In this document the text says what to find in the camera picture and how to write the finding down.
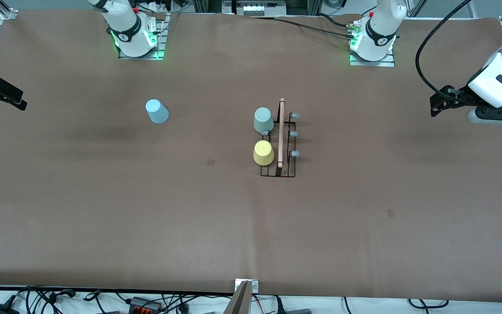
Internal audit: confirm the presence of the black wire cup holder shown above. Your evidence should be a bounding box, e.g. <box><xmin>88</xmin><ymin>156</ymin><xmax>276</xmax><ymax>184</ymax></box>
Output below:
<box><xmin>259</xmin><ymin>98</ymin><xmax>301</xmax><ymax>178</ymax></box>

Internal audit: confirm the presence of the pale green plastic cup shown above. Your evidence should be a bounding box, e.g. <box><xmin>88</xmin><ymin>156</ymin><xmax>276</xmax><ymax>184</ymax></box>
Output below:
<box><xmin>253</xmin><ymin>108</ymin><xmax>275</xmax><ymax>135</ymax></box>

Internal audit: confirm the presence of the yellow plastic cup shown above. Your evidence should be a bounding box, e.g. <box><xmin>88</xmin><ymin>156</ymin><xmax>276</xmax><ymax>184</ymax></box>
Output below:
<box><xmin>253</xmin><ymin>140</ymin><xmax>275</xmax><ymax>167</ymax></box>

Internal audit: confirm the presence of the light blue plastic cup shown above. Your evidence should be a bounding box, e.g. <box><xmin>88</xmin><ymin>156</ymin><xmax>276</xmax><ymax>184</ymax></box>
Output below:
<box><xmin>146</xmin><ymin>99</ymin><xmax>169</xmax><ymax>124</ymax></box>

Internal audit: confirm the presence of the white power strip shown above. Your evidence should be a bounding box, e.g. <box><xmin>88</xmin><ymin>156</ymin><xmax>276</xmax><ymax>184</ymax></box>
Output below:
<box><xmin>233</xmin><ymin>0</ymin><xmax>287</xmax><ymax>16</ymax></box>

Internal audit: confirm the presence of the brown table cover sheet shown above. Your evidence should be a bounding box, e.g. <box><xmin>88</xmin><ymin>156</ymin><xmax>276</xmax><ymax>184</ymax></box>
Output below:
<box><xmin>0</xmin><ymin>10</ymin><xmax>502</xmax><ymax>304</ymax></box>

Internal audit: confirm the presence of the black orange connector block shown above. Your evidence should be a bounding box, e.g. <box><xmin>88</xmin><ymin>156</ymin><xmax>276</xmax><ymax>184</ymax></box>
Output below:
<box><xmin>129</xmin><ymin>296</ymin><xmax>162</xmax><ymax>313</ymax></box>

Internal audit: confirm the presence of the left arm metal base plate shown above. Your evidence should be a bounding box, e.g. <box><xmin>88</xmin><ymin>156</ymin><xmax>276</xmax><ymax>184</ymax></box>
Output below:
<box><xmin>349</xmin><ymin>47</ymin><xmax>396</xmax><ymax>68</ymax></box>

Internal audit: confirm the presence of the black cable to base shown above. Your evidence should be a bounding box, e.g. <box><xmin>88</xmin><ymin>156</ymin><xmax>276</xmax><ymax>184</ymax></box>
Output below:
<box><xmin>251</xmin><ymin>15</ymin><xmax>358</xmax><ymax>41</ymax></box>

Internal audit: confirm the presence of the black looped floor cable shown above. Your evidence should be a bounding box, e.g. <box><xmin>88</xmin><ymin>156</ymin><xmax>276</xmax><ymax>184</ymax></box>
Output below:
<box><xmin>408</xmin><ymin>298</ymin><xmax>448</xmax><ymax>309</ymax></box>

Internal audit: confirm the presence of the black tangled cable bundle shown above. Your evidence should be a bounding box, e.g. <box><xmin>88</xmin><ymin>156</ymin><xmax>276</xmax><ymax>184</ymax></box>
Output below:
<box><xmin>0</xmin><ymin>286</ymin><xmax>119</xmax><ymax>314</ymax></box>

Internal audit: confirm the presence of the small metal edge bracket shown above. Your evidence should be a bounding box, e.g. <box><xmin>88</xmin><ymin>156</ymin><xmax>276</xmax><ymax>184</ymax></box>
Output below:
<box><xmin>234</xmin><ymin>279</ymin><xmax>259</xmax><ymax>294</ymax></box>

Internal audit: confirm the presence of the grey metal camera post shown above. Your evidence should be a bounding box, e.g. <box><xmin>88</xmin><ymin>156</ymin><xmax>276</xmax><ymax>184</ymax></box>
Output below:
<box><xmin>224</xmin><ymin>281</ymin><xmax>252</xmax><ymax>314</ymax></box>

